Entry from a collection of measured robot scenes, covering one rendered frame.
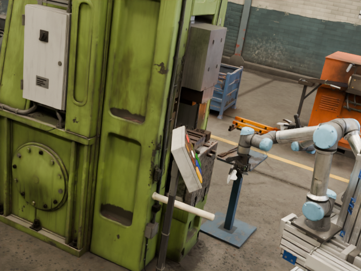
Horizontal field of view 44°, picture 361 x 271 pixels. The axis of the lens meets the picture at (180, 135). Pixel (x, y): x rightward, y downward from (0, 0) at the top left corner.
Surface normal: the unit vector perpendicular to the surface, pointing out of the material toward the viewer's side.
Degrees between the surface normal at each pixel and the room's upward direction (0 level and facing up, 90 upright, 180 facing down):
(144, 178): 90
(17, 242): 0
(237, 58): 90
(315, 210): 98
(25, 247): 0
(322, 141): 83
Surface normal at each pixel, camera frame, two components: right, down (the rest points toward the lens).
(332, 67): -0.48, 0.25
